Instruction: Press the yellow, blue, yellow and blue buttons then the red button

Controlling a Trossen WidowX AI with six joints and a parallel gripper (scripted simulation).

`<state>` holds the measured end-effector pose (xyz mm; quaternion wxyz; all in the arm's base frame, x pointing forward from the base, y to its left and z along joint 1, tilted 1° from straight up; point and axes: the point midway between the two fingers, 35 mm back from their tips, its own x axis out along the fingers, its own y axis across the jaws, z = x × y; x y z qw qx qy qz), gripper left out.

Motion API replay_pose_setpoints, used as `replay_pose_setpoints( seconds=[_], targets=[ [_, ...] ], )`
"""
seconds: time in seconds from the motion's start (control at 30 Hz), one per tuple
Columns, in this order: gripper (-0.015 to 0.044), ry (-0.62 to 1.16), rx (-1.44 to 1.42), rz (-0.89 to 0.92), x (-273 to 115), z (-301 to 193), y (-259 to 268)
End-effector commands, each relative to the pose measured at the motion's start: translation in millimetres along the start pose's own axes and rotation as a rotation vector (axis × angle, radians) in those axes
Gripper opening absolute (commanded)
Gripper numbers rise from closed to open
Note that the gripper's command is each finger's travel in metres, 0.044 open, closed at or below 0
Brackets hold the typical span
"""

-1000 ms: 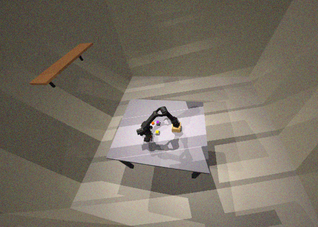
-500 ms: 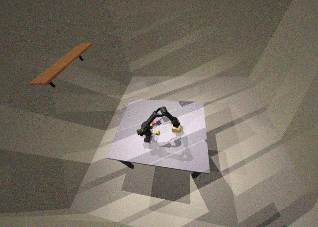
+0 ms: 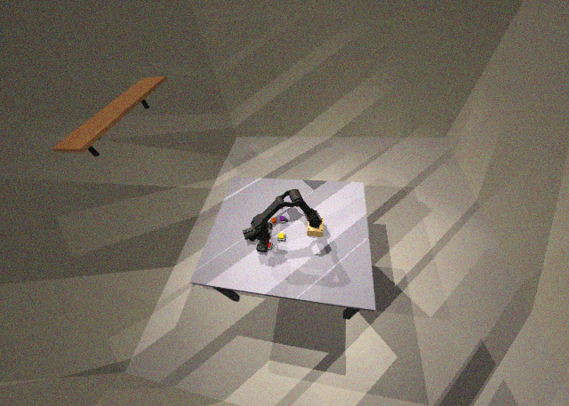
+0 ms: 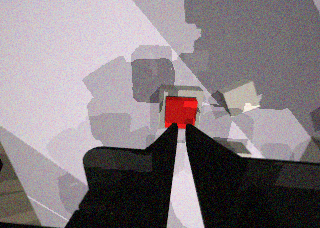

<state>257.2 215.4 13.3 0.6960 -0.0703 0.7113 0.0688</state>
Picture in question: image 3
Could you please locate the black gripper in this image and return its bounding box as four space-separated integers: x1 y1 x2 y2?
256 223 273 252

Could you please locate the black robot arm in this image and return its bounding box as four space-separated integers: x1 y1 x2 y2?
243 189 322 242

